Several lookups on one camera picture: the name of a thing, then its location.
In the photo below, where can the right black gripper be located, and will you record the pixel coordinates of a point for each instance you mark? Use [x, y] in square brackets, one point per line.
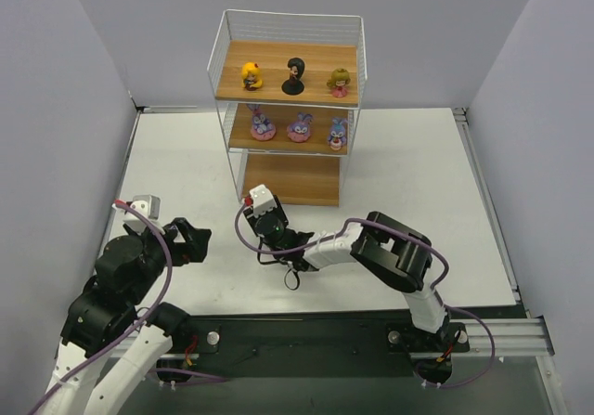
[280, 212]

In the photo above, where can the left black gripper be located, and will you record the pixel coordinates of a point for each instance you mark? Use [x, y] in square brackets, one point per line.
[183, 240]

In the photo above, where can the purple bunny pink donut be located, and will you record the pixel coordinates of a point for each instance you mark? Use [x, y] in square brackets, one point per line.
[262, 128]
[300, 130]

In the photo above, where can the small purple bunny toy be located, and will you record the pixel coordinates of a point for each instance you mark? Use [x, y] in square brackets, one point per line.
[337, 138]

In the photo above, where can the black haired doll toy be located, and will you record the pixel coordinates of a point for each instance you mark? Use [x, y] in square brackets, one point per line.
[294, 86]

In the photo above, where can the yellow haired doll toy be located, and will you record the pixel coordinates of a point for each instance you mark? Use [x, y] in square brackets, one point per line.
[251, 76]

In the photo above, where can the blonde pink dress doll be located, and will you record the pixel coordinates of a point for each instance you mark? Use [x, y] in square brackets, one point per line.
[338, 82]

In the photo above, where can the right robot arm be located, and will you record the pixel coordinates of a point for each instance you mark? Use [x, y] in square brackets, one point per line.
[400, 257]

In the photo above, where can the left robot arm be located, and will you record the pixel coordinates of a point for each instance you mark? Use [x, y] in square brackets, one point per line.
[132, 276]

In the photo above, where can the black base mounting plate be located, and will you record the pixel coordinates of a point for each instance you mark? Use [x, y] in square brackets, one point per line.
[360, 344]

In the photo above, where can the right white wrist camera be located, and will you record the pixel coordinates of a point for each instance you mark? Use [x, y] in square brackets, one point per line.
[260, 200]

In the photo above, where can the white wire wooden shelf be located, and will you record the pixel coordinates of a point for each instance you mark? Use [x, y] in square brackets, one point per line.
[308, 173]

